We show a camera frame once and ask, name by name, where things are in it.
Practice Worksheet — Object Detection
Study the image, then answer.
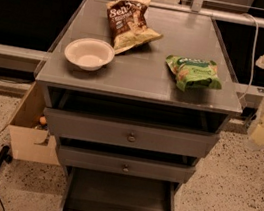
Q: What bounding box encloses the green rice chip bag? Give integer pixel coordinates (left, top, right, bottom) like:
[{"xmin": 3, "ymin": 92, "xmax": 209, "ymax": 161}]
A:
[{"xmin": 165, "ymin": 55, "xmax": 222, "ymax": 91}]

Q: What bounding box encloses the brown chip bag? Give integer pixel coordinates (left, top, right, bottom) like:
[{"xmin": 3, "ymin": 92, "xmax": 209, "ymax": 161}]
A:
[{"xmin": 106, "ymin": 0, "xmax": 162, "ymax": 54}]

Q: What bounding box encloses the grey drawer cabinet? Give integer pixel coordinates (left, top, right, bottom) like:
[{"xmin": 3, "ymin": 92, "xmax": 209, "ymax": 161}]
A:
[{"xmin": 21, "ymin": 0, "xmax": 259, "ymax": 196}]

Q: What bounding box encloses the grey top drawer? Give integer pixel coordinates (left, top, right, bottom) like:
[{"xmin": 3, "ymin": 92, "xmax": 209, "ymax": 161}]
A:
[{"xmin": 44, "ymin": 108, "xmax": 220, "ymax": 158}]

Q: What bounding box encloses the grey drawer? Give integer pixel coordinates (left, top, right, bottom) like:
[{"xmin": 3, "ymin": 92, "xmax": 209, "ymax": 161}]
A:
[
  {"xmin": 59, "ymin": 168, "xmax": 175, "ymax": 211},
  {"xmin": 44, "ymin": 108, "xmax": 220, "ymax": 158},
  {"xmin": 57, "ymin": 146, "xmax": 196, "ymax": 183}
]

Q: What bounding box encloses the grey middle drawer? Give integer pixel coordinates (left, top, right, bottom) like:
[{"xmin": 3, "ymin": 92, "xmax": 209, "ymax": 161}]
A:
[{"xmin": 57, "ymin": 146, "xmax": 196, "ymax": 183}]

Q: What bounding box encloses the grey bottom drawer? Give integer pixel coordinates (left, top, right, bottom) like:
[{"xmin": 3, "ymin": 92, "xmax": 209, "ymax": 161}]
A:
[{"xmin": 59, "ymin": 168, "xmax": 175, "ymax": 211}]

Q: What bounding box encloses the white paper bowl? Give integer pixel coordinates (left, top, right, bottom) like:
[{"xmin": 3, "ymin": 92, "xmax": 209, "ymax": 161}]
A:
[{"xmin": 64, "ymin": 38, "xmax": 115, "ymax": 71}]

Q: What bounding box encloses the orange ball in box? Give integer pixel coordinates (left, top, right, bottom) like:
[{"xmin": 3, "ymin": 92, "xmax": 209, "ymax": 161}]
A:
[{"xmin": 39, "ymin": 116, "xmax": 47, "ymax": 126}]

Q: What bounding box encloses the cardboard box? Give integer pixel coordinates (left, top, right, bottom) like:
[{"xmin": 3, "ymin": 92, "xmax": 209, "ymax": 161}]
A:
[{"xmin": 6, "ymin": 82, "xmax": 59, "ymax": 165}]

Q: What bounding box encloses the white cable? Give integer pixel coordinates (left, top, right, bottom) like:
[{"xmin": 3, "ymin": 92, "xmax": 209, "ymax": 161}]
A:
[{"xmin": 228, "ymin": 12, "xmax": 264, "ymax": 103}]

